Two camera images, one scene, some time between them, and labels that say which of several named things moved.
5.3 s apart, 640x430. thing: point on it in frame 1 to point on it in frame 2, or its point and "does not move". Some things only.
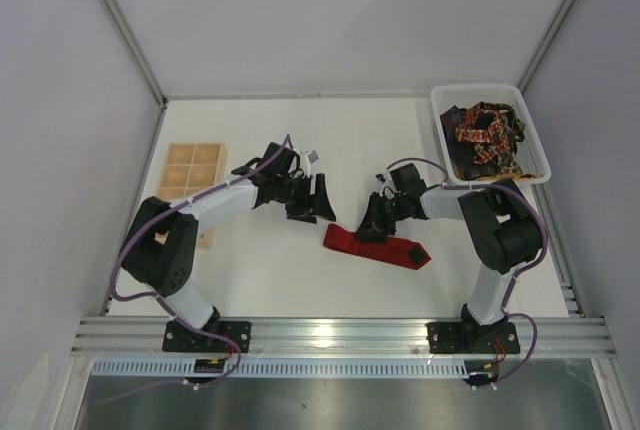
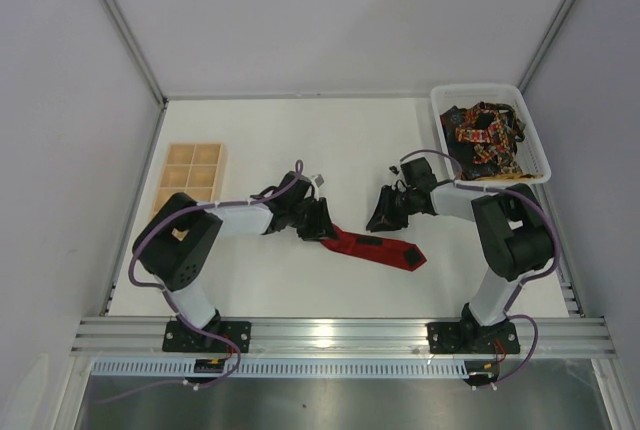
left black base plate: x=179 y=338 does not move
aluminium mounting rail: x=112 y=336 does not move
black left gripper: x=308 y=197 to x=310 y=217
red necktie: x=393 y=251 does not move
